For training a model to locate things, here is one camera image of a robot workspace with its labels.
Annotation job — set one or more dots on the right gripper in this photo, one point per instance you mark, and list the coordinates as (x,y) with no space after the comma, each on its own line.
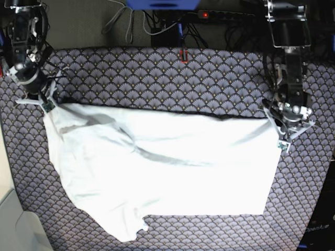
(39,89)

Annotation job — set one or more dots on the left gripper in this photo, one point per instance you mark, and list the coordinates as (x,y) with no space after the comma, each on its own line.
(289,121)

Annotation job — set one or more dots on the white T-shirt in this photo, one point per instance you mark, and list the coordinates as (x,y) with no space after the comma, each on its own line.
(120,165)

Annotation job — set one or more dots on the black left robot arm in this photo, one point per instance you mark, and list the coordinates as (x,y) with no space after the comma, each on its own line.
(289,32)

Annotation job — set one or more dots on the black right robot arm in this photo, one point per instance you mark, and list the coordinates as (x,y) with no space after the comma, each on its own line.
(24,51)

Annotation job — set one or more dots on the patterned fan-print table cloth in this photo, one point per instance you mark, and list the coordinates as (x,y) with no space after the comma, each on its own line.
(212,81)

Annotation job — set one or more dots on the black box with lettering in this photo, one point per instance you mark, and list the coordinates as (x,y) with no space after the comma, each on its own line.
(319,234)

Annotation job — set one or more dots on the red black table clamp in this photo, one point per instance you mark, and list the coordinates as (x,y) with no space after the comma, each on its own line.
(184,56)

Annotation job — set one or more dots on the blue box at top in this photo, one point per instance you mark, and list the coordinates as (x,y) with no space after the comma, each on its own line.
(163,4)

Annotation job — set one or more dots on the black power strip red light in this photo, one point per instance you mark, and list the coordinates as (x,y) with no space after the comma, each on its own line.
(211,14)

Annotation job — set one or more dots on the white plastic bin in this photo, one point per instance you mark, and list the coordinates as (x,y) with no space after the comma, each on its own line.
(20,229)

